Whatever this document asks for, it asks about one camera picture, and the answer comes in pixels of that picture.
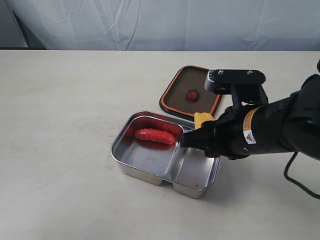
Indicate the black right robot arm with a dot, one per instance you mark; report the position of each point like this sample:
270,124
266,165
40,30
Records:
301,124

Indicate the red toy sausage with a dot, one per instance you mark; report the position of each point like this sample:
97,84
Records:
155,135

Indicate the white wrinkled backdrop cloth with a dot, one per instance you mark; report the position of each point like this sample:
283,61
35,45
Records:
171,25

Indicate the yellow toy cheese wedge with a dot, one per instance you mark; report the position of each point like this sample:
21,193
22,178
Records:
200,118

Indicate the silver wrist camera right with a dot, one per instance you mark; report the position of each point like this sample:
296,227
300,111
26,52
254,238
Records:
243,85

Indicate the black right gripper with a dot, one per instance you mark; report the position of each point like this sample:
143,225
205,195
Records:
239,133

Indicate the stainless steel two-compartment lunch box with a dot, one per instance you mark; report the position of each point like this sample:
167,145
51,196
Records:
189,170

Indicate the smoked transparent lid orange seal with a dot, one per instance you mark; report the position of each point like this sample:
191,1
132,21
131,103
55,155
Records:
186,94

